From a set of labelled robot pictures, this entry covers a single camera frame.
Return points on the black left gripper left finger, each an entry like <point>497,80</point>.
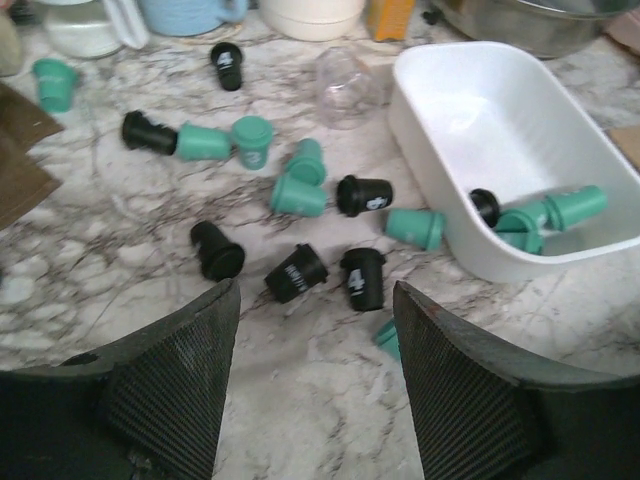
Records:
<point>146,406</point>

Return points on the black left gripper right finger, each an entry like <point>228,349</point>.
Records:
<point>484,408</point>

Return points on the black coffee capsule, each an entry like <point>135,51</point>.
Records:
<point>220,258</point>
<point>487,206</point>
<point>298,273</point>
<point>357,195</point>
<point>138,132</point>
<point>227,59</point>
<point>363,269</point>

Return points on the white rectangular storage basket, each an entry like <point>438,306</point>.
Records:
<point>489,115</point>

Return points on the brown cardboard square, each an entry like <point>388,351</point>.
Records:
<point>627,140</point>

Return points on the clear plastic cup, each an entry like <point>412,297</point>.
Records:
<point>348,94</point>

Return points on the light blue mug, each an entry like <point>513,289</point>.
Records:
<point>183,18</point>

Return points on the steel pot with lid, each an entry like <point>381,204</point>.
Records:
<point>545,29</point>

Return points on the orange spice bottle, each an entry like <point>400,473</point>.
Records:
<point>388,20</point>

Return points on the pink egg tray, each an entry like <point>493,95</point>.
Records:
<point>625,31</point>

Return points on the white thermos jug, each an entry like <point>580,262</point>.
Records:
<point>312,20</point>

